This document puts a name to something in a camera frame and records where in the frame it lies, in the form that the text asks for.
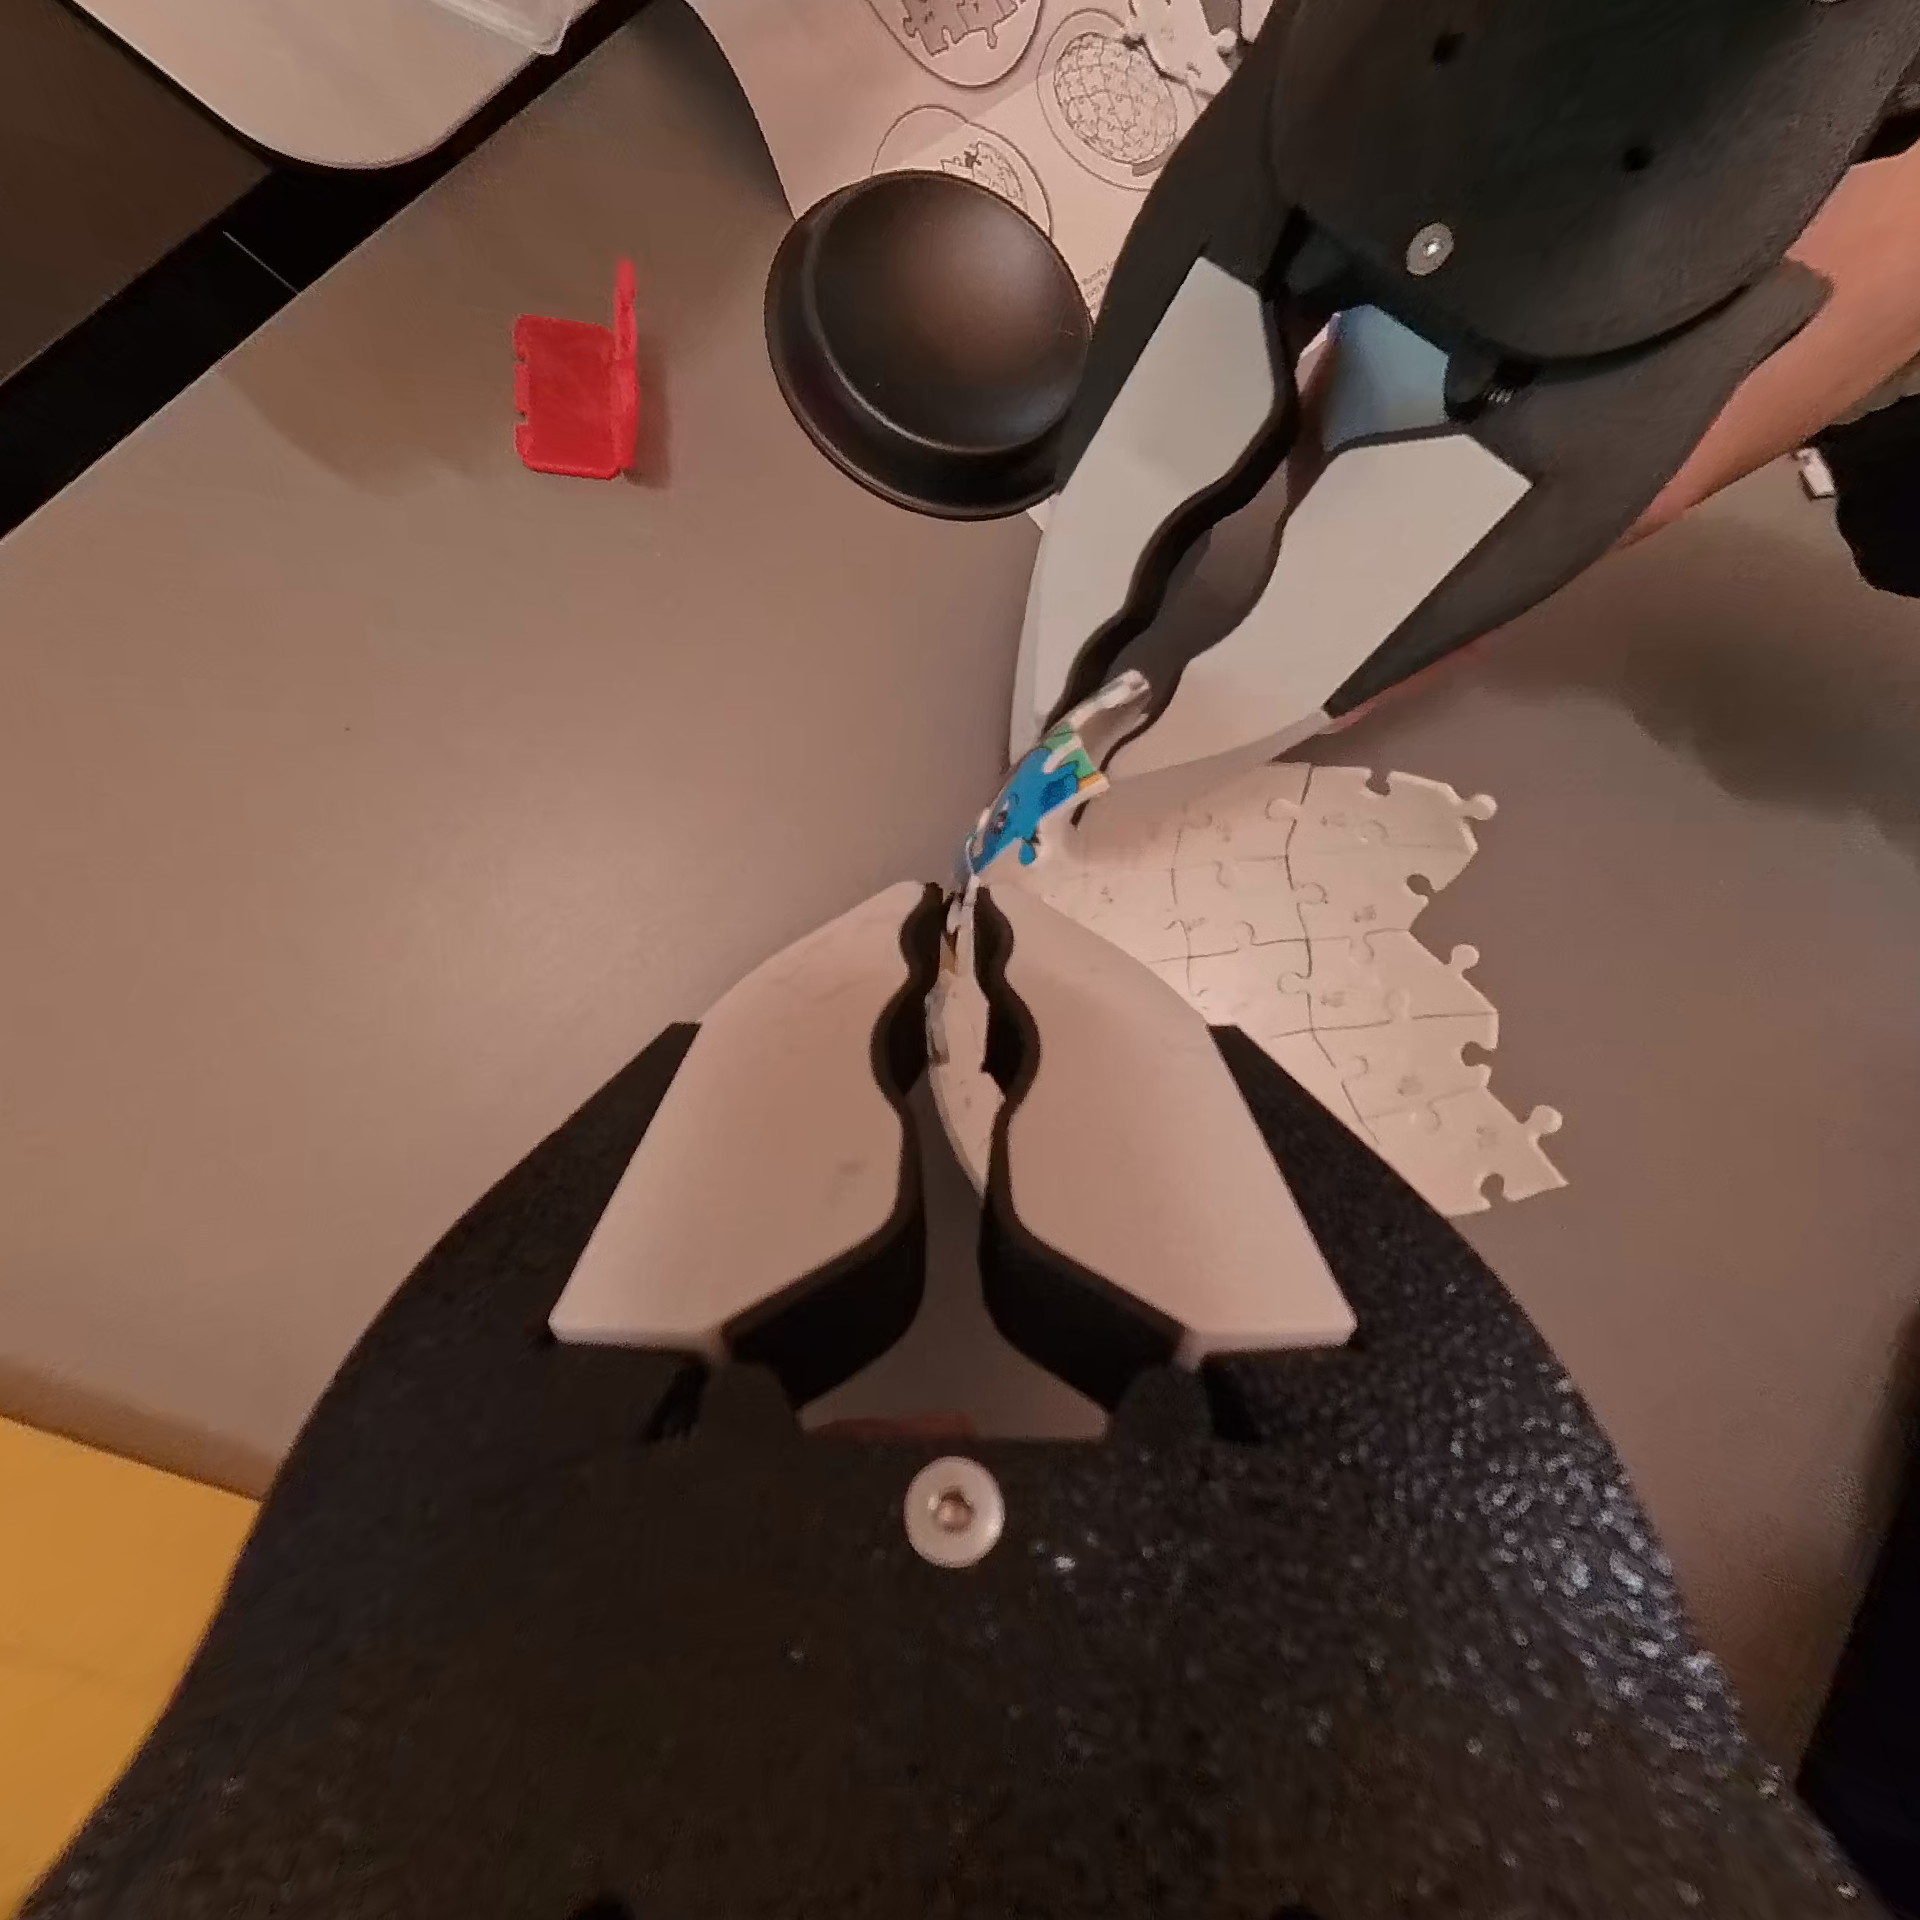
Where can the white cardboard tray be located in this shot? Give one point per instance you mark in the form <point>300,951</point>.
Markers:
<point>344,90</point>

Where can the partly built white puzzle ball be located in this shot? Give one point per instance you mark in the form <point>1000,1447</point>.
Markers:
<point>1350,960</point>

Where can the folded puzzle instruction leaflet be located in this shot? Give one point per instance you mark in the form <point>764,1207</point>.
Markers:
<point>840,74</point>

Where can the person's right forearm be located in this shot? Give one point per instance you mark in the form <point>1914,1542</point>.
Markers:
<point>1883,510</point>

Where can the black round puzzle stand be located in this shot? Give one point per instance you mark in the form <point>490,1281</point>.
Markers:
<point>930,330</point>

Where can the large yellow bin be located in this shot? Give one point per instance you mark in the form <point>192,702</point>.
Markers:
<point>90,1650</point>

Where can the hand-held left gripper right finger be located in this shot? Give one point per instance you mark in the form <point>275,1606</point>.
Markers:
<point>1154,1184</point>

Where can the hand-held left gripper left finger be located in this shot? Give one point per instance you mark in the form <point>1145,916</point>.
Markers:
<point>750,1170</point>

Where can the red plastic case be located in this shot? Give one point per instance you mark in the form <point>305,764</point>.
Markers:
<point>570,390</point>

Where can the curved white puzzle piece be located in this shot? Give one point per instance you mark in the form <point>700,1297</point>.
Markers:
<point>1113,704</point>

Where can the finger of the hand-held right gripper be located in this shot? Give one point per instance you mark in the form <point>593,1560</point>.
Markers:
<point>1124,450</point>
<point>1394,554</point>

